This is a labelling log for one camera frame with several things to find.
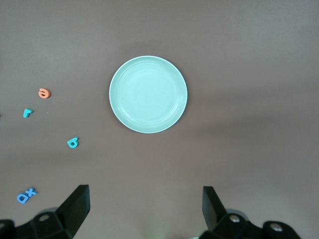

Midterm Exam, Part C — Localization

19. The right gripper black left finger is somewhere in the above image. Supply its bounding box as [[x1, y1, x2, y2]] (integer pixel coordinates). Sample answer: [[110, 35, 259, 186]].
[[0, 184, 90, 239]]

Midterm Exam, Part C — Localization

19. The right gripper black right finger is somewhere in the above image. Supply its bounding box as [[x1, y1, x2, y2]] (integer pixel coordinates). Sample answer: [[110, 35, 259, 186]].
[[202, 186, 304, 239]]

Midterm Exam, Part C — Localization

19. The teal foam letter d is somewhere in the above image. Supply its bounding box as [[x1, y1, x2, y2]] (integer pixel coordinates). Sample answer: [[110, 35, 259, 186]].
[[66, 136, 80, 149]]

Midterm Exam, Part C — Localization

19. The brown table cover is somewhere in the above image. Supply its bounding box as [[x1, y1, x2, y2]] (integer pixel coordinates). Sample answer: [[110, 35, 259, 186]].
[[0, 0, 319, 239]]

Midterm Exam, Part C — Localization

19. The blue foam letter D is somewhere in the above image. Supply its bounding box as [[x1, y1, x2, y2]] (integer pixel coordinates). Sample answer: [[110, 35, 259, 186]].
[[16, 193, 29, 205]]

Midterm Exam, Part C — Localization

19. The mint green plastic plate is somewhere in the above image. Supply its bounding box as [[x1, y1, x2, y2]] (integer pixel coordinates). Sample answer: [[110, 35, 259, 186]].
[[109, 55, 188, 134]]

